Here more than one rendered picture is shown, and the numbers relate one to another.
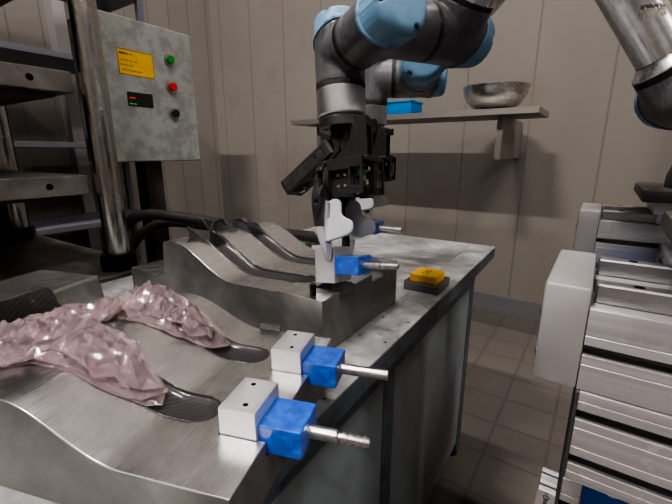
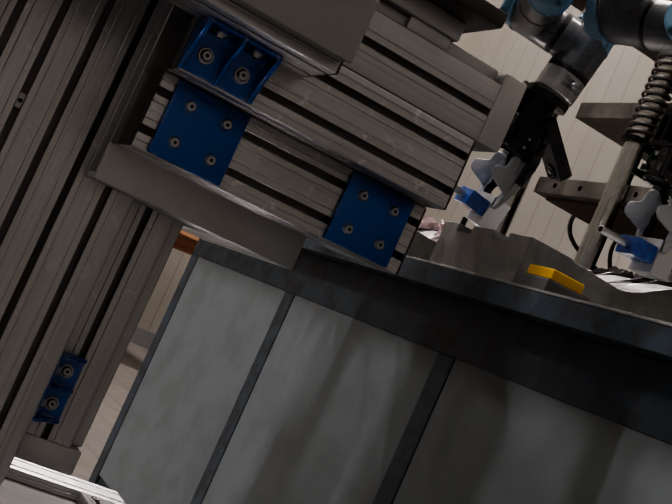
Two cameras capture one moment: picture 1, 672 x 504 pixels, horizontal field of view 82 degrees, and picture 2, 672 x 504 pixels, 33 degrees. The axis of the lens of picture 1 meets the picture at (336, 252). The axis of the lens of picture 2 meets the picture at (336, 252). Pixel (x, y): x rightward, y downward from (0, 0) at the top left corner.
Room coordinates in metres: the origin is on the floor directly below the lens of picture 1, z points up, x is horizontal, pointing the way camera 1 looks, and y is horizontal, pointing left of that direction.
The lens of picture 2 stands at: (1.41, -1.73, 0.63)
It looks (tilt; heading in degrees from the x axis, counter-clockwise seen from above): 4 degrees up; 121
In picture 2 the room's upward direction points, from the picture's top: 24 degrees clockwise
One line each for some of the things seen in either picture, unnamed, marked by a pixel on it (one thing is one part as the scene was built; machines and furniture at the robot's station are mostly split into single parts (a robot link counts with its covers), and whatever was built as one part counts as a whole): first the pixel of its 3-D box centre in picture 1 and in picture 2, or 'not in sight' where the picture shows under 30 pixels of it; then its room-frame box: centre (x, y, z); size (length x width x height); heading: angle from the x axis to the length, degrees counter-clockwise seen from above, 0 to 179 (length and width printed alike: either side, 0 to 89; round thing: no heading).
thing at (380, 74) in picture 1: (371, 79); not in sight; (0.89, -0.08, 1.25); 0.09 x 0.08 x 0.11; 81
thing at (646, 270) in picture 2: (375, 227); (631, 246); (0.88, -0.09, 0.93); 0.13 x 0.05 x 0.05; 57
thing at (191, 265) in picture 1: (259, 267); (590, 298); (0.76, 0.16, 0.87); 0.50 x 0.26 x 0.14; 57
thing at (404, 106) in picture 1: (397, 109); not in sight; (2.56, -0.39, 1.36); 0.27 x 0.18 x 0.09; 56
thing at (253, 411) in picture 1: (298, 428); not in sight; (0.30, 0.03, 0.85); 0.13 x 0.05 x 0.05; 74
